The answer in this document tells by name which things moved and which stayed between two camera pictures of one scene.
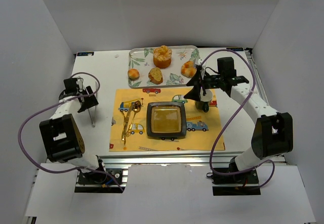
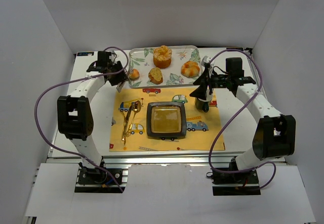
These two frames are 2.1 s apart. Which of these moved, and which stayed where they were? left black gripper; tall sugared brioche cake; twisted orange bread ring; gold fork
Moved: left black gripper
Stayed: gold fork; twisted orange bread ring; tall sugared brioche cake
